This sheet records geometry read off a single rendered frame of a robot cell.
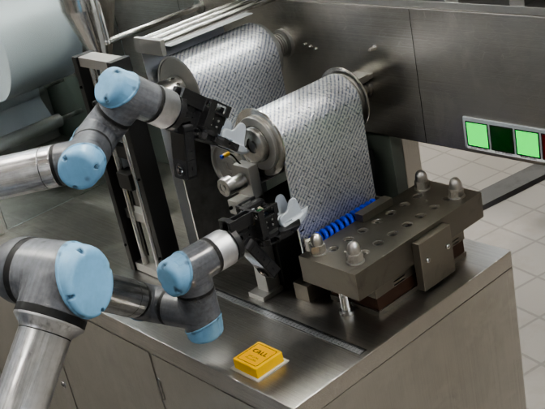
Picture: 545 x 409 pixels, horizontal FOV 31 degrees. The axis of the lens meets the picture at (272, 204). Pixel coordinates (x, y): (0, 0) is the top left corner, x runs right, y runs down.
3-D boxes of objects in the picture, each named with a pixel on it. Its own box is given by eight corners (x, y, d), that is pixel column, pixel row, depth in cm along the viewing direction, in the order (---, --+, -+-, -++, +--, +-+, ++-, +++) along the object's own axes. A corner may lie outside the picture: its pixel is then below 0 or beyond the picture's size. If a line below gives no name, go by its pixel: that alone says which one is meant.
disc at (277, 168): (242, 169, 210) (229, 104, 204) (244, 168, 211) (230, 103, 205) (289, 181, 200) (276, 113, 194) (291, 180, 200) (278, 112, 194)
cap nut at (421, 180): (410, 190, 220) (408, 171, 218) (421, 183, 222) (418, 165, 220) (423, 193, 217) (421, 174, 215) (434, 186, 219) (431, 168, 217)
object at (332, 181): (300, 246, 208) (284, 165, 200) (375, 200, 221) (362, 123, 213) (302, 247, 207) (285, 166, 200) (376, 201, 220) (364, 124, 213)
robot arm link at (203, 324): (189, 320, 202) (177, 273, 197) (233, 328, 195) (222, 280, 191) (165, 341, 196) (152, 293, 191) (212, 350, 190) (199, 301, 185)
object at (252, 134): (269, 159, 198) (250, 165, 204) (276, 155, 199) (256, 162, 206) (254, 125, 197) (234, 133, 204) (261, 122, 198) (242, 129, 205)
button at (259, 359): (234, 368, 192) (232, 358, 191) (260, 350, 196) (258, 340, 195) (258, 380, 187) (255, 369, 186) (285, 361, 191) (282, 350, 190)
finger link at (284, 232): (304, 220, 200) (272, 238, 195) (305, 226, 200) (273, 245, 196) (289, 215, 203) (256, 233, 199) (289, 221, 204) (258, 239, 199)
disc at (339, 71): (324, 127, 224) (314, 64, 218) (326, 126, 225) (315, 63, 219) (373, 135, 214) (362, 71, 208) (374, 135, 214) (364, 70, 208)
